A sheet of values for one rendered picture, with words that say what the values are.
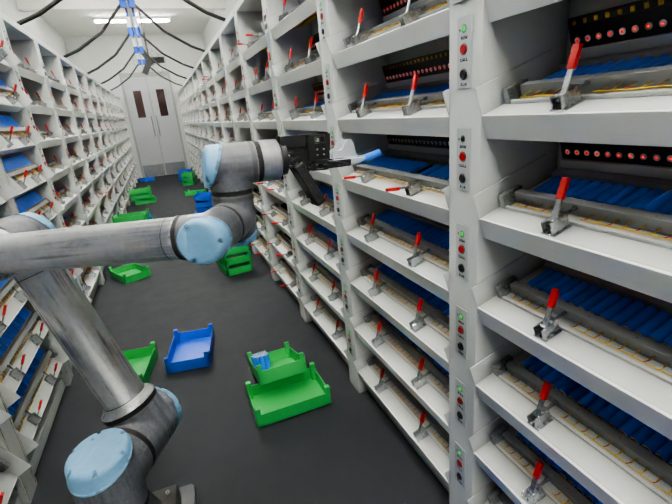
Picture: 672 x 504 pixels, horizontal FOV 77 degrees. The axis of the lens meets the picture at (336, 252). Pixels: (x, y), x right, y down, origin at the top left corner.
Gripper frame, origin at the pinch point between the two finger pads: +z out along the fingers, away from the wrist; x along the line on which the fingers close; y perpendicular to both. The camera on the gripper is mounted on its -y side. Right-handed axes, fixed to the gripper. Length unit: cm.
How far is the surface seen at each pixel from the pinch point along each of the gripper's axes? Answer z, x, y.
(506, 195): 15.4, -33.3, -5.5
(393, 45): 11.1, 1.4, 26.1
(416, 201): 11.3, -8.4, -10.2
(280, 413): -18, 39, -97
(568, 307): 18, -47, -24
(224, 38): 17, 249, 68
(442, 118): 10.4, -19.2, 9.2
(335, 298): 18, 65, -67
